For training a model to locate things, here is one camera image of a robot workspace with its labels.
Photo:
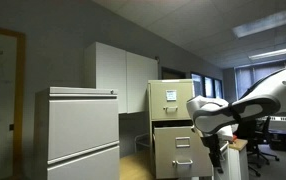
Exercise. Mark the black office chair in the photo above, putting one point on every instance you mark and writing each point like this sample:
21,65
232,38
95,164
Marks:
254,133

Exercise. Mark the short grey cabinet drawer front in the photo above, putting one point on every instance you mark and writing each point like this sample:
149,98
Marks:
86,168

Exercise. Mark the small black wall switch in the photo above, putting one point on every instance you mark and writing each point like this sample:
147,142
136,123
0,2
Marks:
11,127

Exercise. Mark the cluttered office desk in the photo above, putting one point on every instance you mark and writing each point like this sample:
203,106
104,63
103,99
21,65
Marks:
279,125

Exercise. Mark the dark framed window pane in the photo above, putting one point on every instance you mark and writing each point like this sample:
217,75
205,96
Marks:
218,88
196,85
209,87

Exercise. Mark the small red object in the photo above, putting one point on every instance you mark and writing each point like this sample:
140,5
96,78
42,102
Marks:
234,137

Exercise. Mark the beige drawer with paper label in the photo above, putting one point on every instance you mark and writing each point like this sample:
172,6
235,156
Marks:
183,110

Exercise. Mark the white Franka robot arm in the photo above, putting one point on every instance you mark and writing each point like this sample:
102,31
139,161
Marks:
266,93

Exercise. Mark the white wall cabinet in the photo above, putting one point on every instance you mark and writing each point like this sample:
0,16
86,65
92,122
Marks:
113,76

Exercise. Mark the white cart with wooden top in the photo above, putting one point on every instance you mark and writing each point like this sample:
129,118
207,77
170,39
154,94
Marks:
238,160

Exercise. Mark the wide fluorescent ceiling light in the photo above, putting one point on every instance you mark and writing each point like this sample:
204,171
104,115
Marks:
266,21

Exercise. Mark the narrow fluorescent ceiling light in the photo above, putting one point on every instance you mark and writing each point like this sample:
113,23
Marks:
276,52

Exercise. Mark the large window with blinds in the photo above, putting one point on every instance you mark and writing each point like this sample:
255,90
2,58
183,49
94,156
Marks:
249,78

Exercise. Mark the silver empty label holder frame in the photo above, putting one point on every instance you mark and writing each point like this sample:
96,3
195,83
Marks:
182,137

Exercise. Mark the white paper drawer label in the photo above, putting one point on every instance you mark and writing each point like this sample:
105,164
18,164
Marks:
171,95

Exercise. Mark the grey lateral file cabinet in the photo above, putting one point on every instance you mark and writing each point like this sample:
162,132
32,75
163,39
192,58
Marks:
41,133

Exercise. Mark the beige file cabinet body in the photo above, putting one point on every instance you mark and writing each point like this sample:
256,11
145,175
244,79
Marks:
149,146

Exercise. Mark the small round cabinet lock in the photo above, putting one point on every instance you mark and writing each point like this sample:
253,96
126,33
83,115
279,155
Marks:
112,91

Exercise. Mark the tall grey cabinet drawer front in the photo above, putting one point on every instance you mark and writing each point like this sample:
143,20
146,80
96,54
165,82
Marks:
83,126

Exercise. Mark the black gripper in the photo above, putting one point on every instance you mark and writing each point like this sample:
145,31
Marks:
210,144

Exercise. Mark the dark door frame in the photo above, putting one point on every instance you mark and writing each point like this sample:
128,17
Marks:
173,74

